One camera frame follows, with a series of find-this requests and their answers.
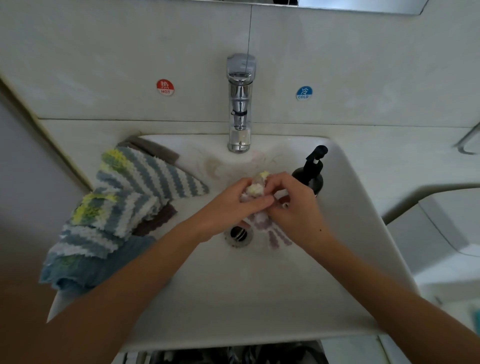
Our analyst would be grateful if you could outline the person's left hand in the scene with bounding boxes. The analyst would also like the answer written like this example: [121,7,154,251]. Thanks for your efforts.
[196,177,277,243]

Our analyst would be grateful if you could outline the person's right hand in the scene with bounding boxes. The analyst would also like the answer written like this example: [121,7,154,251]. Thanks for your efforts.
[262,171,331,252]

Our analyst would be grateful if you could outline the pink white striped cloth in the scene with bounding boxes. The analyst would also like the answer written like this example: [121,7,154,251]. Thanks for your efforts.
[238,170,295,250]

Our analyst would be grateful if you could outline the white ceramic sink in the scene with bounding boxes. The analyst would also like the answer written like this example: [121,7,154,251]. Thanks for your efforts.
[46,133,421,354]

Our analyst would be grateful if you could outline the brown cloth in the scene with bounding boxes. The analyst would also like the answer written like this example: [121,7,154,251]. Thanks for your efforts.
[116,136,181,238]

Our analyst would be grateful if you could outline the blue stained cloth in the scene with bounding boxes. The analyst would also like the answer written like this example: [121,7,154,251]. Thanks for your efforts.
[39,234,159,295]

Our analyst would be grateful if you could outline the person's left forearm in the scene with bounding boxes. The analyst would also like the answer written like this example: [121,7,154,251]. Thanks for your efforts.
[0,217,207,364]

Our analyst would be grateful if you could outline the person's right forearm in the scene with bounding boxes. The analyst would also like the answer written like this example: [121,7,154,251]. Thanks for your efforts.
[303,232,480,364]

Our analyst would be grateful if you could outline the metal sink drain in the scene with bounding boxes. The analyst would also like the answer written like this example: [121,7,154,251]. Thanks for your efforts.
[223,223,255,247]

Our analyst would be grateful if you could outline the black pump soap bottle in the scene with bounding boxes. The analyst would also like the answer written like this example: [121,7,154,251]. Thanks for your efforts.
[291,144,330,198]

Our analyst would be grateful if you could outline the chrome faucet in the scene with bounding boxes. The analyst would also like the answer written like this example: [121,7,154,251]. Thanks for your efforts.
[226,52,257,154]

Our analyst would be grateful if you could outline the red round sticker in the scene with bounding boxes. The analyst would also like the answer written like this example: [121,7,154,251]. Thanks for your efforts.
[156,78,176,97]

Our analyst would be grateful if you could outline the gray patterned trousers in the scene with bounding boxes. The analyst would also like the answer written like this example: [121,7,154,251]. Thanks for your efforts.
[112,339,331,364]

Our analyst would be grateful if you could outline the white toilet tank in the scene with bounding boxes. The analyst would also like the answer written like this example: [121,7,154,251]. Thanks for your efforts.
[384,187,480,286]

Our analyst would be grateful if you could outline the white toilet lid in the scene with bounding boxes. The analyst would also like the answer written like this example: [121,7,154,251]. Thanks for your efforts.
[442,296,480,364]

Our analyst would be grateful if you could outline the metal wall shelf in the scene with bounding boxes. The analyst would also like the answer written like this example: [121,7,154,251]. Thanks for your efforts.
[455,122,480,156]

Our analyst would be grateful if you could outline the wall mirror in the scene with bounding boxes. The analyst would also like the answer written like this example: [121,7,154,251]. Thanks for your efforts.
[191,0,430,16]

